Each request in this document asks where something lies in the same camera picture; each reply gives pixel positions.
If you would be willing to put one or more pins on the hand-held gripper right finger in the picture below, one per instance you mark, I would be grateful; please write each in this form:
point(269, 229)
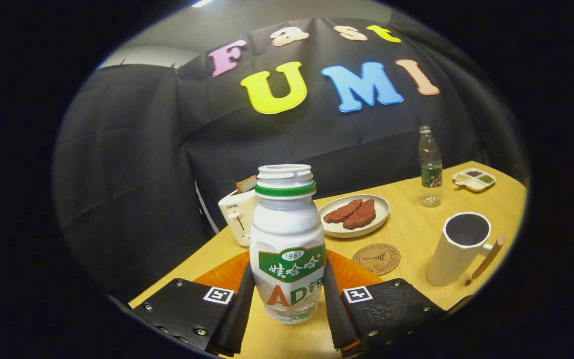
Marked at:
point(339, 319)

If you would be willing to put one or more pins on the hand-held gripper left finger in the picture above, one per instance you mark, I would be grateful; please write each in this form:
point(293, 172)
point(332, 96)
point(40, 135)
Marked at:
point(234, 319)

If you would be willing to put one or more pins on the round cork coaster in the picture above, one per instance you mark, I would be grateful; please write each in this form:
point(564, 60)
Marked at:
point(376, 259)

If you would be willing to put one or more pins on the white juice bottle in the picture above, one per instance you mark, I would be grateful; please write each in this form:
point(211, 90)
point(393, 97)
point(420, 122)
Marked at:
point(287, 224)

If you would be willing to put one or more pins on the clear plastic water bottle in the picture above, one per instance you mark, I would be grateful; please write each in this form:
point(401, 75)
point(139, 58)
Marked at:
point(431, 174)

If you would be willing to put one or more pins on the white toaster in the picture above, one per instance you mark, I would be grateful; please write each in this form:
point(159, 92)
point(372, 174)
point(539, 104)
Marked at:
point(234, 219)

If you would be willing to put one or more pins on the red meat slice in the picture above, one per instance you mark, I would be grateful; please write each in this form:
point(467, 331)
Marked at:
point(361, 217)
point(341, 212)

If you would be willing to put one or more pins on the round beige plate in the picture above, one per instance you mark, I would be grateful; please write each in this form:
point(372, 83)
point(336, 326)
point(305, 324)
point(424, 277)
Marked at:
point(379, 219)

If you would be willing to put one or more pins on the wooden table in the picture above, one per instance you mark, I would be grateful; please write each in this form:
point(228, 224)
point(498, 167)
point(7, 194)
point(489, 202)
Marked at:
point(411, 229)

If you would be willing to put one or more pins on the toast slice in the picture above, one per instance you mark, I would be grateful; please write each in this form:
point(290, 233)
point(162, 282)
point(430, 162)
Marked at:
point(246, 184)

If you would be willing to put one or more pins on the black backdrop cloth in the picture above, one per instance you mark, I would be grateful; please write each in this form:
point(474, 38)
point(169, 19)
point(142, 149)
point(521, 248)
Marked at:
point(132, 174)

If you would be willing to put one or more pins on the white divided condiment dish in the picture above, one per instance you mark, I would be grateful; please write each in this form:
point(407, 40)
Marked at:
point(474, 179)

